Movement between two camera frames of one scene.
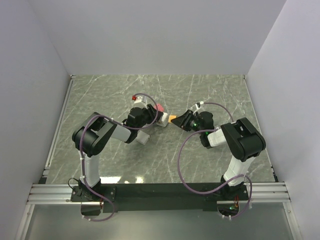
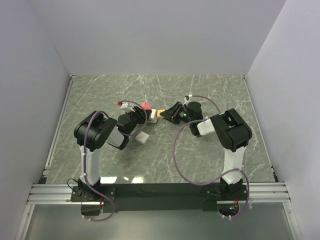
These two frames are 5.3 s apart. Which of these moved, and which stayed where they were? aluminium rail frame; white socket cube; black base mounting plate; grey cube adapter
Moved: white socket cube
Stayed: grey cube adapter; aluminium rail frame; black base mounting plate
